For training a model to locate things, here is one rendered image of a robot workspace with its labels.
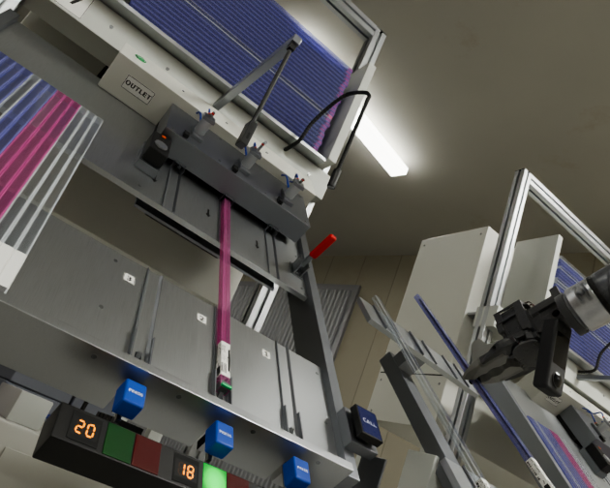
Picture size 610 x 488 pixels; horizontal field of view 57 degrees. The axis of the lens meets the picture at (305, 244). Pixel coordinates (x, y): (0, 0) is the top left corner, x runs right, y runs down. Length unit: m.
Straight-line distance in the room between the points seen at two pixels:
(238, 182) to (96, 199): 0.36
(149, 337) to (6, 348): 0.15
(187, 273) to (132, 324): 0.67
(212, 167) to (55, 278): 0.47
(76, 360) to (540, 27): 2.61
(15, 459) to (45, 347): 0.34
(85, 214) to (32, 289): 0.66
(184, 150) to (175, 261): 0.36
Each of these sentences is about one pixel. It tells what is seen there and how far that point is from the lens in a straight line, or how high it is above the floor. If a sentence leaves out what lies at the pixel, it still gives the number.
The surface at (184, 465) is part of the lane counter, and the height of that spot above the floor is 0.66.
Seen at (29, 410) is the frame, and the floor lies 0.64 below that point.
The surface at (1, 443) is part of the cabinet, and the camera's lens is 0.93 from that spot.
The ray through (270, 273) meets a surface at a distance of 1.01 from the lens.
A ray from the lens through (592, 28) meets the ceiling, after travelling 2.92.
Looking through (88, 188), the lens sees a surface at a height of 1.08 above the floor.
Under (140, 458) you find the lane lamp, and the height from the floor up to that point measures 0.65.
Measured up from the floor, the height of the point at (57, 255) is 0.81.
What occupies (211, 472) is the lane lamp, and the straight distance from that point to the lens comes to 0.64.
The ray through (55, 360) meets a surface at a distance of 0.62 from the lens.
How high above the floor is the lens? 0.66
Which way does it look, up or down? 23 degrees up
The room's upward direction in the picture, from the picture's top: 23 degrees clockwise
